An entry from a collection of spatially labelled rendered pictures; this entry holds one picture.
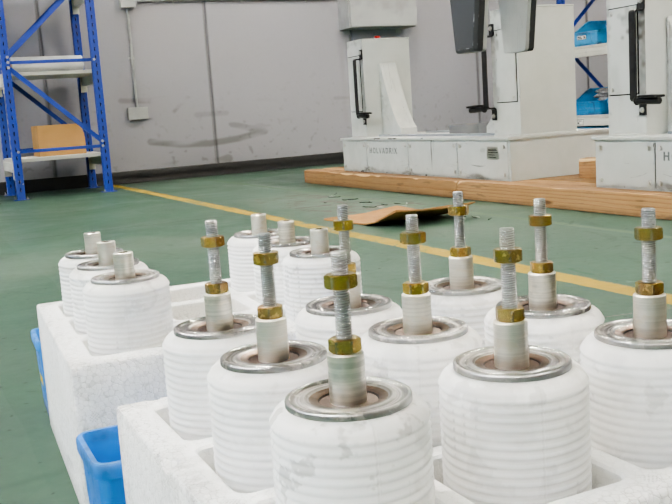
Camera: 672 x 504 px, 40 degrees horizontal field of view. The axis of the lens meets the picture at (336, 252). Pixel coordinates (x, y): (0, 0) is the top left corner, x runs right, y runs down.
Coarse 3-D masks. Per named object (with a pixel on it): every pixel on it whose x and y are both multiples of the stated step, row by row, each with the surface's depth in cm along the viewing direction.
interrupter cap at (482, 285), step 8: (432, 280) 88; (440, 280) 88; (448, 280) 88; (480, 280) 87; (488, 280) 87; (496, 280) 86; (432, 288) 85; (440, 288) 84; (448, 288) 86; (480, 288) 83; (488, 288) 82; (496, 288) 83
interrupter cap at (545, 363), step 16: (464, 352) 62; (480, 352) 62; (544, 352) 61; (560, 352) 60; (464, 368) 58; (480, 368) 58; (496, 368) 59; (528, 368) 59; (544, 368) 57; (560, 368) 57
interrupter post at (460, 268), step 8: (472, 256) 85; (456, 264) 84; (464, 264) 84; (472, 264) 85; (456, 272) 84; (464, 272) 84; (472, 272) 85; (456, 280) 85; (464, 280) 84; (472, 280) 85; (456, 288) 85; (464, 288) 85; (472, 288) 85
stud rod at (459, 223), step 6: (456, 192) 84; (462, 192) 84; (456, 198) 84; (456, 204) 84; (462, 204) 84; (456, 216) 84; (462, 216) 84; (456, 222) 84; (462, 222) 84; (456, 228) 84; (462, 228) 84; (456, 234) 85; (462, 234) 84; (456, 240) 85; (462, 240) 85; (456, 246) 85; (462, 246) 85
